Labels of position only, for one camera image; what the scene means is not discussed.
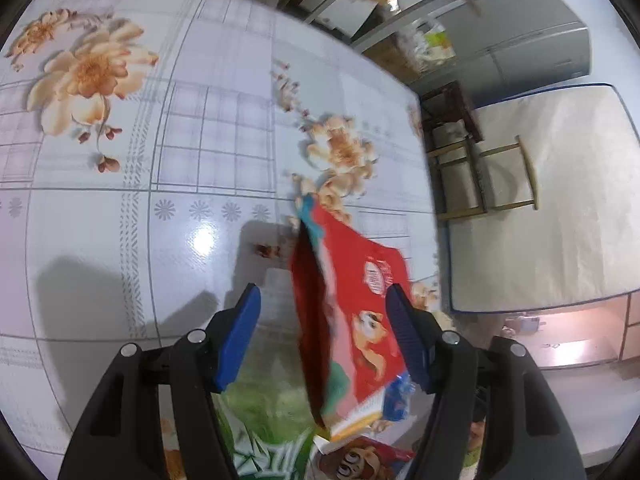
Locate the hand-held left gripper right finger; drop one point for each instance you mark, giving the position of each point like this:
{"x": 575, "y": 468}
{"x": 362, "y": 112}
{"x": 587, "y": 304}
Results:
{"x": 407, "y": 345}

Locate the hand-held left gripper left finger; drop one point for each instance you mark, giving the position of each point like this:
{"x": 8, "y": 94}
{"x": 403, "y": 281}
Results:
{"x": 240, "y": 340}

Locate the blue snack packet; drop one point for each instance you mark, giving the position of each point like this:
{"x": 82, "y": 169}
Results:
{"x": 397, "y": 400}

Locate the red cartoon snack bag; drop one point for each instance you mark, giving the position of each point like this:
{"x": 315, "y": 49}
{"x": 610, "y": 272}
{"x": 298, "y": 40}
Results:
{"x": 360, "y": 310}

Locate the green plastic bottle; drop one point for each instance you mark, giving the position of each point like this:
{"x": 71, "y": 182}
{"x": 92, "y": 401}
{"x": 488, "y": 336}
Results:
{"x": 275, "y": 400}

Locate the red cartoon snack packet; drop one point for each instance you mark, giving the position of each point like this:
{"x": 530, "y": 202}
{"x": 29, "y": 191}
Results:
{"x": 370, "y": 460}

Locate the floral tablecloth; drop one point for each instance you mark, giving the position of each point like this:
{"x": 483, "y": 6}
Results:
{"x": 200, "y": 135}

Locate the wooden chair with dark seat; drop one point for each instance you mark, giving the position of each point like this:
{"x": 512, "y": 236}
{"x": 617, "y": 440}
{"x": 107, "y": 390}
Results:
{"x": 527, "y": 172}

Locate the dark wooden stool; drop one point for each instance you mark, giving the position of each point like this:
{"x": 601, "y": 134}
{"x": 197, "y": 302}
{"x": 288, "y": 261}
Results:
{"x": 450, "y": 95}

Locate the cardboard box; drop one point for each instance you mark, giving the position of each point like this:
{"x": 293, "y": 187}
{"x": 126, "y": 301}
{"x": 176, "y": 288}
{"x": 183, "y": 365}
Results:
{"x": 395, "y": 57}

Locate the white plastic bags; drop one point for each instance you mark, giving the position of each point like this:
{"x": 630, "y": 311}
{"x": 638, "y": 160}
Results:
{"x": 430, "y": 42}

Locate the grey refrigerator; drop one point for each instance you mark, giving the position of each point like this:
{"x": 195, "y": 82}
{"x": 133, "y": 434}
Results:
{"x": 525, "y": 45}

